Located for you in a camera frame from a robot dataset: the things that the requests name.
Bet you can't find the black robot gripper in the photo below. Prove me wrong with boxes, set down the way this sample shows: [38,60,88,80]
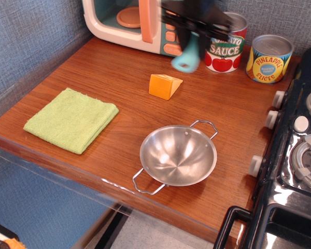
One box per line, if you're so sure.
[161,1,233,61]

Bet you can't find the teal dish brush white bristles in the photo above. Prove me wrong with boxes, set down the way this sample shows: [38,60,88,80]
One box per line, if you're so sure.
[171,32,200,74]

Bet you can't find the orange toy cheese wedge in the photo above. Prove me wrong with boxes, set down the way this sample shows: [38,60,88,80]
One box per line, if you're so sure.
[148,74,183,100]

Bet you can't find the tomato sauce toy can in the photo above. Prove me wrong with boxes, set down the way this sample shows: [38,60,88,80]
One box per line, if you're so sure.
[204,12,248,73]

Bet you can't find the teal toy microwave oven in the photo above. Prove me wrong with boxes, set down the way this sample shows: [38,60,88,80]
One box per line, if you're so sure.
[82,0,182,57]

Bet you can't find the pineapple slices toy can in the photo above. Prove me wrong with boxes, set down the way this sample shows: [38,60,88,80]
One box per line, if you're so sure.
[246,34,294,84]

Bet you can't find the white stove knob upper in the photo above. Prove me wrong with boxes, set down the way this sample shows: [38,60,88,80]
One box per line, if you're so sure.
[272,91,286,109]

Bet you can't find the white stove knob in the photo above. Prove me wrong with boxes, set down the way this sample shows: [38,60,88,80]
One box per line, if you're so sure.
[248,155,263,177]
[265,110,279,130]
[272,91,286,109]

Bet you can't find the white stove knob middle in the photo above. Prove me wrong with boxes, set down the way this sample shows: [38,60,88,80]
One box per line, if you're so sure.
[265,110,279,130]

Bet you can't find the white stove knob lower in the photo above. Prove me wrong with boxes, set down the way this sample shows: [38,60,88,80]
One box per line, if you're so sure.
[248,155,263,177]

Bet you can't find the green folded cloth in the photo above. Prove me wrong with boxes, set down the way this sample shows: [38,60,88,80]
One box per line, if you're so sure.
[23,88,119,155]

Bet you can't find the black toy stove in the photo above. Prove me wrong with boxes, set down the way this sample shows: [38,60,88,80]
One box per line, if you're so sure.
[214,48,311,248]

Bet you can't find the orange object bottom left corner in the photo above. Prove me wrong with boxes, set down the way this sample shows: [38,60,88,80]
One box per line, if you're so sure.
[0,239,26,249]

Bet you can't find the steel bowl with wire handles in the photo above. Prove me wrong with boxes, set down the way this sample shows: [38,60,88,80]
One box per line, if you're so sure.
[132,120,218,195]

